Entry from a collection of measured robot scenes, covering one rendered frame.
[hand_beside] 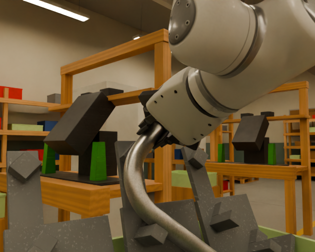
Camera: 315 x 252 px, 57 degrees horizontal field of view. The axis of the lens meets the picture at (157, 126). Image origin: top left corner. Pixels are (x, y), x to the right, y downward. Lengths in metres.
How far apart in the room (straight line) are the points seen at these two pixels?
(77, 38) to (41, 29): 0.89
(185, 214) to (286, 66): 0.34
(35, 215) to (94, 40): 7.60
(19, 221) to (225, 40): 0.36
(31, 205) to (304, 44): 0.40
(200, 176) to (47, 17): 7.02
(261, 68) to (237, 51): 0.04
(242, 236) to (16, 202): 0.43
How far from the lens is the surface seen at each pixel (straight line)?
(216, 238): 0.61
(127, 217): 0.50
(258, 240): 0.66
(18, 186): 0.48
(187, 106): 0.41
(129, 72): 8.50
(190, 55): 0.28
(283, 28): 0.30
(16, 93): 6.15
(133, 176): 0.46
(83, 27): 7.91
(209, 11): 0.27
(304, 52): 0.31
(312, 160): 10.60
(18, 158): 0.47
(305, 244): 0.68
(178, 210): 0.55
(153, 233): 0.46
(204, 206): 0.61
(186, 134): 0.45
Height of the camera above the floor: 1.14
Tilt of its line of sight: 4 degrees up
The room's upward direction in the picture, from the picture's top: straight up
